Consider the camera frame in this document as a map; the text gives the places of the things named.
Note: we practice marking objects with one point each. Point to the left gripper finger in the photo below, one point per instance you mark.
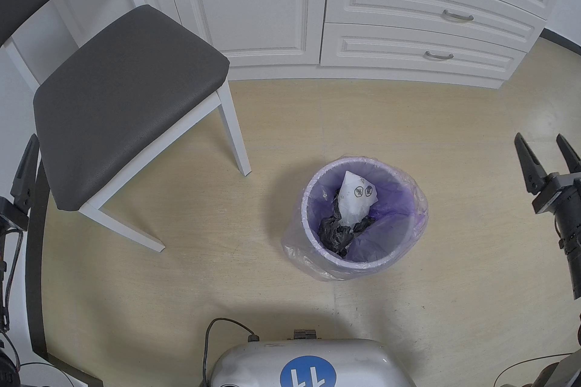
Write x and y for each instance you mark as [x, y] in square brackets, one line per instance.
[26, 181]

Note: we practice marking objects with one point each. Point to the white printed wrapper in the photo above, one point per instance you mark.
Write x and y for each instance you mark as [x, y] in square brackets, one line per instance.
[356, 203]

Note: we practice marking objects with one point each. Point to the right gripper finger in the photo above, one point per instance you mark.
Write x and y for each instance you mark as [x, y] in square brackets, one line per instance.
[571, 158]
[533, 172]

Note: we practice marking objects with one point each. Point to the grey seat white chair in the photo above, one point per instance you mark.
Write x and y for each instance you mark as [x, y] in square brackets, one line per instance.
[127, 95]

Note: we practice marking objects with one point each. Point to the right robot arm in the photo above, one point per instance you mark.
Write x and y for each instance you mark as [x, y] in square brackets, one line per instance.
[560, 376]

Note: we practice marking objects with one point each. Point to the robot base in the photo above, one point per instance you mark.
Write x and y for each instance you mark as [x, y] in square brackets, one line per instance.
[317, 362]

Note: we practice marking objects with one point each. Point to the white trash bin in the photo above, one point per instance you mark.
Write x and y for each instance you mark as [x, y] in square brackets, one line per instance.
[305, 217]

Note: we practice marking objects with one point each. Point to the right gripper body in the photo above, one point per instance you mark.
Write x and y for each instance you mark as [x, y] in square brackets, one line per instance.
[563, 194]

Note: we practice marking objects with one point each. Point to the purple plastic bag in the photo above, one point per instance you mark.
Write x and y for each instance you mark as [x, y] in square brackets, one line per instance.
[395, 203]

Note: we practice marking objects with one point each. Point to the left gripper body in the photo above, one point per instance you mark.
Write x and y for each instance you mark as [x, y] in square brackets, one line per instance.
[13, 213]

